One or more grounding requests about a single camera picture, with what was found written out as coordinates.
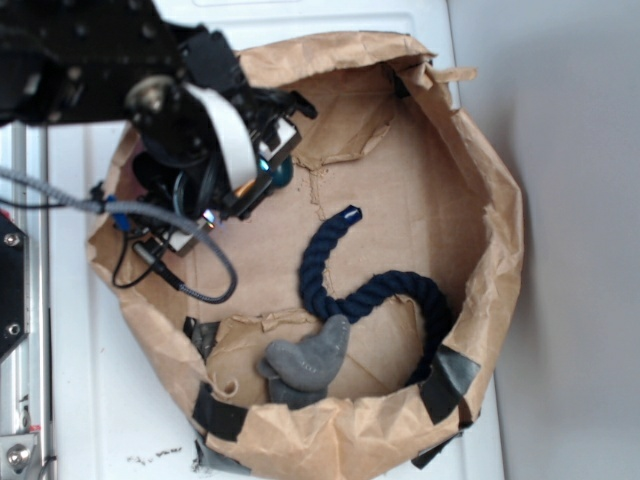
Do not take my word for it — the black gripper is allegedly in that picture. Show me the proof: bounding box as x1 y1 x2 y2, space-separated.
124 24 318 220

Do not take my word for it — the dark green plastic pickle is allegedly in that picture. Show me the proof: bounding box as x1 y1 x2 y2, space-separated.
270 156 294 189

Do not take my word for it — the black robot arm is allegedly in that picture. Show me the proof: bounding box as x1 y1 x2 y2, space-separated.
1 1 317 219

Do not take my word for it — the brown paper bag tray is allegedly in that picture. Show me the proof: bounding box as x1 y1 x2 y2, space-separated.
117 32 524 479

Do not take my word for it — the grey plush toy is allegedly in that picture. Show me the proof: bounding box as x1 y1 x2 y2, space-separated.
257 314 351 410

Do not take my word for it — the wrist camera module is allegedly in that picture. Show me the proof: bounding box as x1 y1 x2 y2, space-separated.
112 199 216 259

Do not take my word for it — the black cable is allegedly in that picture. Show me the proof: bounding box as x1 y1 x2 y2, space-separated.
89 172 221 289

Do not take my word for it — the navy blue twisted rope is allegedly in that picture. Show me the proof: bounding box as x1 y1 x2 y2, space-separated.
298 203 454 387

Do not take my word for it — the grey braided cable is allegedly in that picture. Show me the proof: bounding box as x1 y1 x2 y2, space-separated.
0 167 239 305

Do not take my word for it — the black octagonal mount plate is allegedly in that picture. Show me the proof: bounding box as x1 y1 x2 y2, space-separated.
0 214 27 361

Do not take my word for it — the aluminium frame rail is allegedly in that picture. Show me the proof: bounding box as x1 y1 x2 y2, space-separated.
0 122 54 480

